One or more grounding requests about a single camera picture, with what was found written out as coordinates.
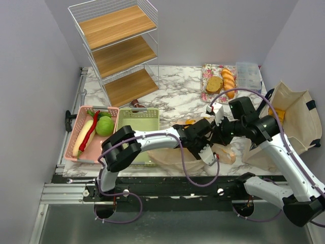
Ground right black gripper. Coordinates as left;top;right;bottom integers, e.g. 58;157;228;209
210;114;245;146

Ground orange plastic grocery bag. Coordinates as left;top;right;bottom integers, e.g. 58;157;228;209
147;117;237;173

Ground orange baguette bread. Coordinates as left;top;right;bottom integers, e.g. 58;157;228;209
221;68;236;91

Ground green vegetable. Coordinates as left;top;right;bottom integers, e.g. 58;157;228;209
95;116;115;137

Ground red chili pepper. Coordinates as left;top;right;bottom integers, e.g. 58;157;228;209
77;110;100;158

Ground white daikon radish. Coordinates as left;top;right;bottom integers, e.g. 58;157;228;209
72;109;112;157

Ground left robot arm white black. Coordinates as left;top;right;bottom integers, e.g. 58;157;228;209
95;118;218;201

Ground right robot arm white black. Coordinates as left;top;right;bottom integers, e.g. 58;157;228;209
206;97;324;227

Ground brown bread slices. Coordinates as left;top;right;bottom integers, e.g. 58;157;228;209
206;76;223;94

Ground green plastic basket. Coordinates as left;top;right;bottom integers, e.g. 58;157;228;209
116;108;160;167

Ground yellow snack package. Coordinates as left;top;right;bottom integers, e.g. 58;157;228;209
268;108;285;124

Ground clear plastic compartment box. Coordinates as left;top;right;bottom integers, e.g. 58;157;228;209
236;62;262;93

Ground brown small bottle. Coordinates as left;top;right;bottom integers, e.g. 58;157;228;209
131;99;145;108

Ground beige canvas tote bag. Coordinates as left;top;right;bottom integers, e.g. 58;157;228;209
242;81;322;172

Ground pink plastic basket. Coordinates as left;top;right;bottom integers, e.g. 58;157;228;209
63;106;120;164

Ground black metal base rail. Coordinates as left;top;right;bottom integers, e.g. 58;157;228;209
44;176;259;214

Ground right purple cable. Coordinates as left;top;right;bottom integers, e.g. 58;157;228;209
209;87;325;228

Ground white wire wooden shelf rack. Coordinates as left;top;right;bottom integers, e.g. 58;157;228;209
68;1;159;107

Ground black clamp handle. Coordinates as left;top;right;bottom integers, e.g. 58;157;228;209
64;110;77;132

